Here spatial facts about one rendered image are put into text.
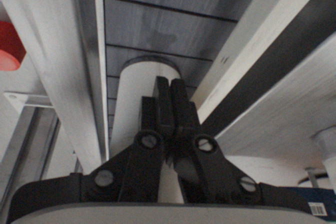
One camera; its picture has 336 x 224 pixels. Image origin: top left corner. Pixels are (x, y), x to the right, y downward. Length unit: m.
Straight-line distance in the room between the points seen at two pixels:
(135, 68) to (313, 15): 0.14
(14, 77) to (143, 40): 0.21
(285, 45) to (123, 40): 0.14
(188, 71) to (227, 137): 0.17
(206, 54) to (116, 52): 0.07
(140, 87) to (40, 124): 0.23
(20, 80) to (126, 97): 0.21
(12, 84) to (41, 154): 0.10
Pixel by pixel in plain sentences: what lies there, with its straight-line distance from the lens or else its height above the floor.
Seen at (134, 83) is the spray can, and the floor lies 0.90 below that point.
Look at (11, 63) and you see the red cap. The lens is 0.25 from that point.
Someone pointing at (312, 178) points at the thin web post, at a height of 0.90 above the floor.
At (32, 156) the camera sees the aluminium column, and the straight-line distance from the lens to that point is 0.34.
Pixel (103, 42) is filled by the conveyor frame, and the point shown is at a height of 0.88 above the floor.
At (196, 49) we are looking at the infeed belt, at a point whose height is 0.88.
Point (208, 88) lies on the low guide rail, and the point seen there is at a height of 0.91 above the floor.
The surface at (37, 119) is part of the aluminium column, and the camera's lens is 0.37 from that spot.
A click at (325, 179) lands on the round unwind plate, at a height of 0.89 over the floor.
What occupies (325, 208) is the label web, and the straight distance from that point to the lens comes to 0.57.
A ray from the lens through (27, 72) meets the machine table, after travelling 0.32.
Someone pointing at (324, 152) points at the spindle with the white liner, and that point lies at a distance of 0.37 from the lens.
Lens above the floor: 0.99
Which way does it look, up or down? 31 degrees down
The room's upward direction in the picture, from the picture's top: 180 degrees clockwise
